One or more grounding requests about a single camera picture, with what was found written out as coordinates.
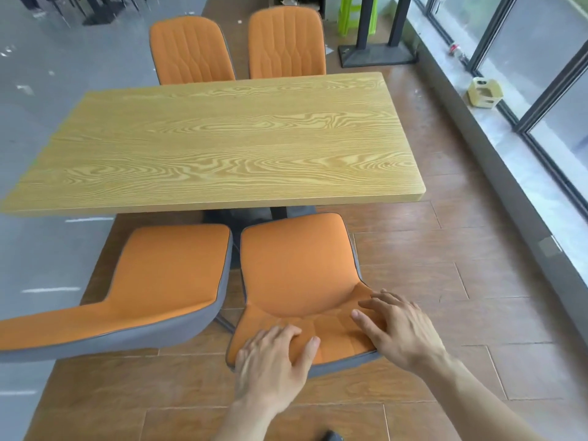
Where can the person's right forearm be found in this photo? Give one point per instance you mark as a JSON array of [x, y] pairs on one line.
[[482, 401]]

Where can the green plastic stool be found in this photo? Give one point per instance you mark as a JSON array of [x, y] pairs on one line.
[[351, 16]]

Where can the small drink bottle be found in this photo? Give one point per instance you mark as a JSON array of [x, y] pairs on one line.
[[456, 50]]

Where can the black shoe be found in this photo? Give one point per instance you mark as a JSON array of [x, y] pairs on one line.
[[333, 436]]

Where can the person's left forearm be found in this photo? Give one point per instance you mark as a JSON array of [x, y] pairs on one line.
[[243, 424]]

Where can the person's right hand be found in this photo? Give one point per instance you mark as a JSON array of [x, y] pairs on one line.
[[406, 332]]

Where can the black metal stand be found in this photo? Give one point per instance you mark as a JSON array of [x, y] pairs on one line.
[[376, 55]]

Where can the wooden dining table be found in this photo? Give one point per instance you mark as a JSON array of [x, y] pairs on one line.
[[229, 142]]

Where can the group of black chairs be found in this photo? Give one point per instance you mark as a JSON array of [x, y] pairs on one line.
[[99, 6]]

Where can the person's right thumb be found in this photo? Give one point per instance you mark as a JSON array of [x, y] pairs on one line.
[[364, 323]]

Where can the person's left thumb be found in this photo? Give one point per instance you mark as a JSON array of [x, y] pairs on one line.
[[308, 353]]

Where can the orange chair with grey back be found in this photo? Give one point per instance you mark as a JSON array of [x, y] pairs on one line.
[[190, 52], [294, 266], [170, 270], [287, 43]]

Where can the person's left hand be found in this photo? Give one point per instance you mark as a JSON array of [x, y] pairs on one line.
[[268, 369]]

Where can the black window frame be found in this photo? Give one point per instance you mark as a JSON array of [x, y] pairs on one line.
[[551, 89]]

